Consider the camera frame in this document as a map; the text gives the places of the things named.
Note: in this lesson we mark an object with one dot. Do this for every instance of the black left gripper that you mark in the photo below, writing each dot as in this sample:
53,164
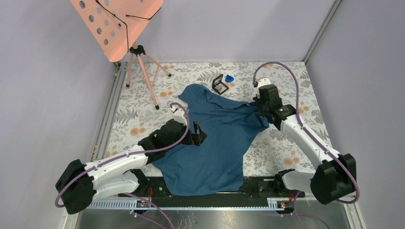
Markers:
196,139

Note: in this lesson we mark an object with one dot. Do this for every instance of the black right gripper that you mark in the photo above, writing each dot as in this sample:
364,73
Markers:
257,100

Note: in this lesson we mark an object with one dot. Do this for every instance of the blue shirt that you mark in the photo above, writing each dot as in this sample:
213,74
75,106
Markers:
217,164

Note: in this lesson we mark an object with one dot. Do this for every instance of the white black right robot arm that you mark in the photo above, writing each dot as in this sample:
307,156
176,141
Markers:
335,174

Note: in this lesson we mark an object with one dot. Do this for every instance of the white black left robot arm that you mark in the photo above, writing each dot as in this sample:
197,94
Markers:
81,184

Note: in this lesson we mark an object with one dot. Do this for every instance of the small blue brooch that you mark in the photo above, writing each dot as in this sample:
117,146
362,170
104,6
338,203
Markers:
229,79

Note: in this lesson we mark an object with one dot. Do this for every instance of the black square brooch box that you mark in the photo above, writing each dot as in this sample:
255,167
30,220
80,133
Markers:
219,86

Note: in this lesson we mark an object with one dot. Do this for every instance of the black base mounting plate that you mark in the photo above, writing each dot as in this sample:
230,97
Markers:
253,187

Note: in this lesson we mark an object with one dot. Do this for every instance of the pink music stand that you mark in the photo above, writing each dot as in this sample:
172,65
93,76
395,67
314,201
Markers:
116,25

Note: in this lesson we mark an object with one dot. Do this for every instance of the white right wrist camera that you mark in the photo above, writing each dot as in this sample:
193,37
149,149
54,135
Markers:
262,82

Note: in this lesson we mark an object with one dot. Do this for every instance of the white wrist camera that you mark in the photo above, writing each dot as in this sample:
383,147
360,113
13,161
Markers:
262,82
179,115

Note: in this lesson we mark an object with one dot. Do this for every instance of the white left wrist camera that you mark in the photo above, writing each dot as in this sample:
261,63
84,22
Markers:
179,115

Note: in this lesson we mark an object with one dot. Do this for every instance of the white slotted cable duct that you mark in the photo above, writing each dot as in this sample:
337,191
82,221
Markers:
194,204

